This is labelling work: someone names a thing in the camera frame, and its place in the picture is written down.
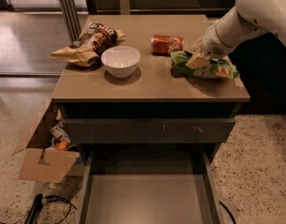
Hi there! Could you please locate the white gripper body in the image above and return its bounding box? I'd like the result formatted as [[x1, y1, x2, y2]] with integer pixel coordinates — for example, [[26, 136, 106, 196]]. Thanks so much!
[[200, 24, 235, 60]]

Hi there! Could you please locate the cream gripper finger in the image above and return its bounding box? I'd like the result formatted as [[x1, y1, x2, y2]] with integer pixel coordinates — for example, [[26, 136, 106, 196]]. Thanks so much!
[[192, 37, 202, 52], [186, 52, 210, 69]]

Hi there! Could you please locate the green rice chip bag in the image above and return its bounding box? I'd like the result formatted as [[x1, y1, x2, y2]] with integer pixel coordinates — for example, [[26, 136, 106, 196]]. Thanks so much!
[[170, 51, 240, 79]]

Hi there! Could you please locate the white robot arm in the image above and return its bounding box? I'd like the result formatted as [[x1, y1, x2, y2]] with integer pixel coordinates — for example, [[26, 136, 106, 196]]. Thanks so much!
[[186, 0, 286, 69]]

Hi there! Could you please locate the grey drawer cabinet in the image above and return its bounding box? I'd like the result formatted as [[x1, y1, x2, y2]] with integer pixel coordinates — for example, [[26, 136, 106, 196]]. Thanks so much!
[[50, 14, 251, 224]]

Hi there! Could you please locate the closed top drawer front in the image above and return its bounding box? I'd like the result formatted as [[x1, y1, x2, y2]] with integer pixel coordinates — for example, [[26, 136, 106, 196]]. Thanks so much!
[[63, 119, 236, 144]]

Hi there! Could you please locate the brown yellow chip bag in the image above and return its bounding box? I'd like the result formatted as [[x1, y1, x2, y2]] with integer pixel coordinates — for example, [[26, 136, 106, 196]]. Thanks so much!
[[50, 22, 124, 67]]

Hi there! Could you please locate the open middle drawer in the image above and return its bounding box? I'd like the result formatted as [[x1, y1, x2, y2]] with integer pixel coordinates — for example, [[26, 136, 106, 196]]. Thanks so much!
[[75, 149, 224, 224]]

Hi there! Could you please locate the red soda can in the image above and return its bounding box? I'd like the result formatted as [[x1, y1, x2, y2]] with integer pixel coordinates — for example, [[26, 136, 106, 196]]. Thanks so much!
[[151, 35, 184, 55]]

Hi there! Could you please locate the white ceramic bowl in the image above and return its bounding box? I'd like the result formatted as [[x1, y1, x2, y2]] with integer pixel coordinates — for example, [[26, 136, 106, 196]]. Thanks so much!
[[101, 46, 140, 78]]

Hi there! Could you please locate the crumpled packet in box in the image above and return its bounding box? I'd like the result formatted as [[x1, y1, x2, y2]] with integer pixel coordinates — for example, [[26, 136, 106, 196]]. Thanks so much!
[[50, 122, 70, 142]]

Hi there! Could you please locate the orange fruit in box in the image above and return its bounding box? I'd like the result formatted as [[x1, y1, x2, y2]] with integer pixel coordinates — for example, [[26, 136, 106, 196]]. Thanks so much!
[[57, 141, 69, 151]]

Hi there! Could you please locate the open cardboard box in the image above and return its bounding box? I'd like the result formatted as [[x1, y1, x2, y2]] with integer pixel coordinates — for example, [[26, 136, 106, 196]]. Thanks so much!
[[12, 99, 85, 183]]

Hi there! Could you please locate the metal railing frame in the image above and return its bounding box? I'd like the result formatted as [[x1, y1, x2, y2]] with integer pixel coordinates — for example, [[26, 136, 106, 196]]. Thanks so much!
[[59, 0, 234, 41]]

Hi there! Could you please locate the black cable right floor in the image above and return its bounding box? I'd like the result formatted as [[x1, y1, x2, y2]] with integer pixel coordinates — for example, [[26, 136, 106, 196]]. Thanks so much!
[[219, 200, 237, 224]]

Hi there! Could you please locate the black cable on floor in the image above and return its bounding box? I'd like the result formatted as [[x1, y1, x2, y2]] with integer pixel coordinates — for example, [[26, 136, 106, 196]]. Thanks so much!
[[0, 193, 78, 224]]

